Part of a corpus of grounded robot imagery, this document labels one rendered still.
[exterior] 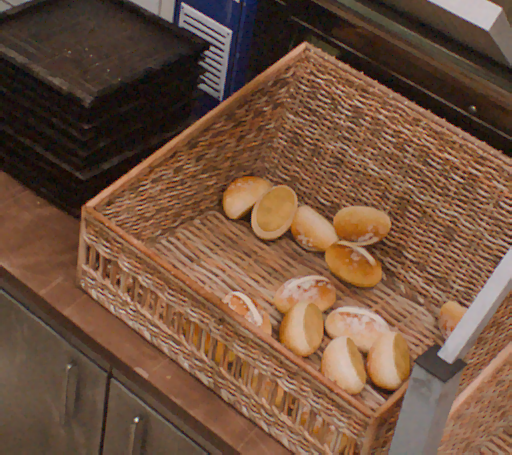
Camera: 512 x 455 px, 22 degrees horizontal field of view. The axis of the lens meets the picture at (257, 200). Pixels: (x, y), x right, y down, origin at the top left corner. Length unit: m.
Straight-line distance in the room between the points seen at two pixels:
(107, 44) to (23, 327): 0.47
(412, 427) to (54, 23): 1.03
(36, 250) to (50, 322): 0.12
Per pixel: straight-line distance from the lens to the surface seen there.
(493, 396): 1.81
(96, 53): 2.14
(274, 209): 2.12
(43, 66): 2.10
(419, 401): 1.46
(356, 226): 2.05
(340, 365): 1.86
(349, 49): 2.14
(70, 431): 2.12
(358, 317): 1.95
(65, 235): 2.11
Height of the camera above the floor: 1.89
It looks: 36 degrees down
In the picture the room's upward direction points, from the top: 10 degrees clockwise
